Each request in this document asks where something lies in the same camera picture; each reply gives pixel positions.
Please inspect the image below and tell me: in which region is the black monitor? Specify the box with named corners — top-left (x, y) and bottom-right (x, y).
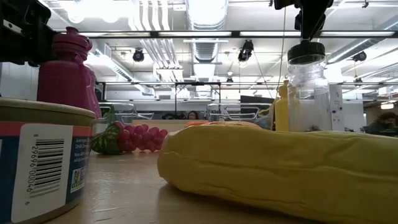
top-left (239, 95), bottom-right (275, 105)

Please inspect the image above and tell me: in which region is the white pillar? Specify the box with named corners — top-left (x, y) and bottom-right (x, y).
top-left (328, 83), bottom-right (346, 131)

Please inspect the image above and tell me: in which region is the black background rig frame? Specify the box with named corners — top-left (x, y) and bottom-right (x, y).
top-left (95, 81), bottom-right (398, 121)

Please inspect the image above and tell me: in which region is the red grape bunch with leaf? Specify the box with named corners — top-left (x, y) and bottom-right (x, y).
top-left (91, 120), bottom-right (169, 156)

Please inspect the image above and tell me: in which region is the magenta squeeze bottle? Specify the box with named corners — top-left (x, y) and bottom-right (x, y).
top-left (36, 26), bottom-right (103, 119)

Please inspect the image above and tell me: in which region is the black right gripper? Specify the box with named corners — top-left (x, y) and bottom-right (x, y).
top-left (272, 0), bottom-right (335, 41)

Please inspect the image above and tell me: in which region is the yellow banana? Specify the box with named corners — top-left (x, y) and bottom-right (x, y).
top-left (157, 123), bottom-right (398, 224)

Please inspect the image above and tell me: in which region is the black overhead frame bar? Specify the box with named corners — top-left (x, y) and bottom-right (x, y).
top-left (57, 29), bottom-right (398, 39)

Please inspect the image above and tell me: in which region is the clear bottle black cap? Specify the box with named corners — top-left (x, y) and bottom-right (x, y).
top-left (286, 40), bottom-right (333, 132)

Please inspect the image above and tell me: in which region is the yellow squeeze bottle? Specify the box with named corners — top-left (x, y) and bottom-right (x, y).
top-left (259, 80), bottom-right (290, 132)

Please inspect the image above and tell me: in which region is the black ceiling spotlight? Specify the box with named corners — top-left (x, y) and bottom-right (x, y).
top-left (132, 48), bottom-right (146, 63)
top-left (352, 50), bottom-right (368, 62)
top-left (237, 39), bottom-right (255, 63)

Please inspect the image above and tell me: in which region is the tin can blue label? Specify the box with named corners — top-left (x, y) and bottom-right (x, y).
top-left (0, 97), bottom-right (96, 224)

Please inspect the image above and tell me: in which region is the green striped-leaf plant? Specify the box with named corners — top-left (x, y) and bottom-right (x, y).
top-left (104, 107), bottom-right (118, 125)

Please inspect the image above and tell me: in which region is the orange carrot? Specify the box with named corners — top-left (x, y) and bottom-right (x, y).
top-left (185, 120), bottom-right (262, 129)

